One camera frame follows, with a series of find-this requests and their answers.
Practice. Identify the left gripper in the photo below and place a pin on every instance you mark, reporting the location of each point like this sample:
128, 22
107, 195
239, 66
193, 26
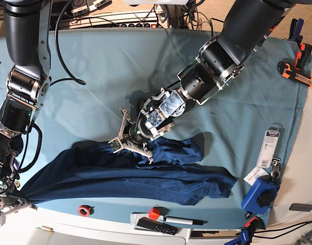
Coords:
130, 138

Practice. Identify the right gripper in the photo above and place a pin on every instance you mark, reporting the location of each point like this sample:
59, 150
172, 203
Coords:
12, 203

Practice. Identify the blue t-shirt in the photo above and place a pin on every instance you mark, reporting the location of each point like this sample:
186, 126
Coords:
91, 169

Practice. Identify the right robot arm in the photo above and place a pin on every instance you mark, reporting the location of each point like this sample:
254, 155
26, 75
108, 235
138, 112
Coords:
27, 26

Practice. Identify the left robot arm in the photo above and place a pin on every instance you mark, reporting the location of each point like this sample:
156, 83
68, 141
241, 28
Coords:
220, 60

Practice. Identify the red cube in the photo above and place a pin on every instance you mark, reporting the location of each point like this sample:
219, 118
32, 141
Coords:
154, 214

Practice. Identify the red tape roll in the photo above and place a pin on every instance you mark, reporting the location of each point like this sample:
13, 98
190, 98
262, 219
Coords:
85, 210

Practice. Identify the black remote control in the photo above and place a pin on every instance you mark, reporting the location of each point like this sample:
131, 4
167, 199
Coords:
153, 225

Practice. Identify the white black marker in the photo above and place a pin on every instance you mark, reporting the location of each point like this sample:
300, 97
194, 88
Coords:
184, 221

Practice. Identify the light blue table cloth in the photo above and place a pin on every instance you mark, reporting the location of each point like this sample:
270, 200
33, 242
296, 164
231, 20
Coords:
121, 66

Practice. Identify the white paper card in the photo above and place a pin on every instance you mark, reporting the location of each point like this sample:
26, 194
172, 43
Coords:
254, 174

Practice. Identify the grey blister package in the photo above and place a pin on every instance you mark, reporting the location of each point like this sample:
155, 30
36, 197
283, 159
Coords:
268, 147

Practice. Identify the blue box black knob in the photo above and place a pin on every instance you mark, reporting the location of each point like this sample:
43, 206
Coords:
260, 196

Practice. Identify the keys with carabiner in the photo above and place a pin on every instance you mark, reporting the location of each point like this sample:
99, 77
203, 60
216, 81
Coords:
275, 173

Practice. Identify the blue spring clamp bottom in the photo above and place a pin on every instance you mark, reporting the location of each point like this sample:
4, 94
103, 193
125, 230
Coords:
246, 235

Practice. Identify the grey small device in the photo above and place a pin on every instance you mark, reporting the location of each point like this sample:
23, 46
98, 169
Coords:
300, 207

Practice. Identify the orange black upright clamp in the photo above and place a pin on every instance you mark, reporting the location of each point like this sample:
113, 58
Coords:
302, 56

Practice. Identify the blue black clamp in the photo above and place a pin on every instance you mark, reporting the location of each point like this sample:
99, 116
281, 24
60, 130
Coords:
295, 29

